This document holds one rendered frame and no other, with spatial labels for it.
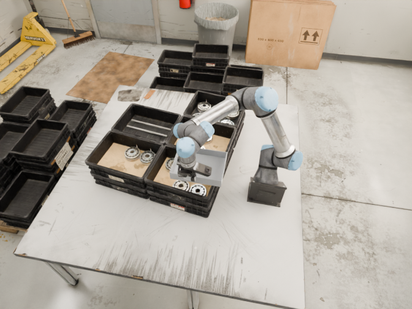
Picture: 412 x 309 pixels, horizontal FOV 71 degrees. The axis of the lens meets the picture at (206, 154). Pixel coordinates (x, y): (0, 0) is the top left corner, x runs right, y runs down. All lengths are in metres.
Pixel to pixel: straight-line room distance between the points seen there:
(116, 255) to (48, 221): 0.50
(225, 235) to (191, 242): 0.20
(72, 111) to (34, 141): 0.54
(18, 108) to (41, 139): 0.55
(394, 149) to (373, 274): 1.48
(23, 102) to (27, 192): 0.96
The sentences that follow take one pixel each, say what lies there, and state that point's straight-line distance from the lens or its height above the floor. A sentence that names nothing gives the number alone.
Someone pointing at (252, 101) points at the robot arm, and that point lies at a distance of 1.45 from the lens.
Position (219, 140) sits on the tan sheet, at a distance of 2.02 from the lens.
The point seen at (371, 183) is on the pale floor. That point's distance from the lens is 3.23.
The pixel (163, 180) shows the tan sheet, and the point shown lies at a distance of 1.82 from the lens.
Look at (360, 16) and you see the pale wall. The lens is 4.60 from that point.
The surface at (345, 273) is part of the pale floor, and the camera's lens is 2.65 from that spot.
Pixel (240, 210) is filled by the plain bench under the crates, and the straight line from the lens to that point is 1.85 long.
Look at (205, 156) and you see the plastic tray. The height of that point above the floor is 1.06.
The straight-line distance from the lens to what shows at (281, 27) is 4.30.
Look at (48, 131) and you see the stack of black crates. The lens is 2.91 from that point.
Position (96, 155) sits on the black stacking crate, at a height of 0.89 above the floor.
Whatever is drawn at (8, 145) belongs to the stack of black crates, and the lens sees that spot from 3.14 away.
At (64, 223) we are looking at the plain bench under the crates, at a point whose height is 0.70.
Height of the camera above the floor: 2.29
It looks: 49 degrees down
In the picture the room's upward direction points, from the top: straight up
